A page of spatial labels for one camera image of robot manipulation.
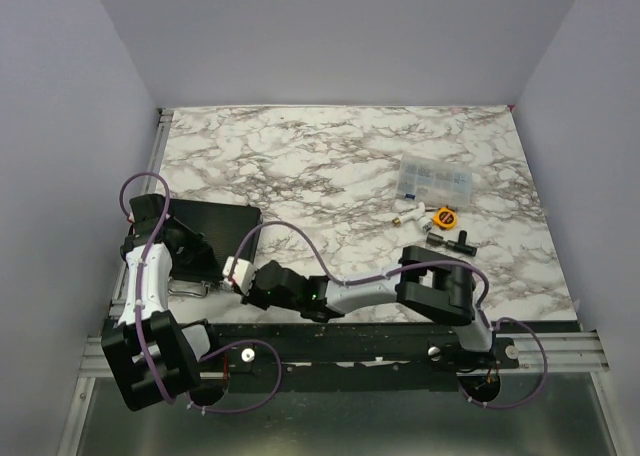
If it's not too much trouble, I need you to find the black poker chip case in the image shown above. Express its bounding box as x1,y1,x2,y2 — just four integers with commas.
169,199,263,298

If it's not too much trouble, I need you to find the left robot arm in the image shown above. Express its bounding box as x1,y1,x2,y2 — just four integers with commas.
101,194,222,411

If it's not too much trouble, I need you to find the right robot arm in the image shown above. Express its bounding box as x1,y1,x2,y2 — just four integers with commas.
226,246,497,368

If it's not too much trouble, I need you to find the white plastic faucet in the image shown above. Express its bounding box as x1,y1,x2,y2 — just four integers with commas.
392,202,434,233

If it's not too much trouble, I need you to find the clear plastic screw organizer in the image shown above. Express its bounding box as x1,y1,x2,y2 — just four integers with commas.
396,154,473,209

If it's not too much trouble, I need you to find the yellow tape measure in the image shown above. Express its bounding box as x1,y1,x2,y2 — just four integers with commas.
432,207,458,230

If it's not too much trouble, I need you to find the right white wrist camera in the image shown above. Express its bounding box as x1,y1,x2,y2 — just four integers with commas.
222,256,257,296

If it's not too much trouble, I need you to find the black mounting rail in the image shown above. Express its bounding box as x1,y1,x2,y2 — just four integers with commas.
205,323,519,394

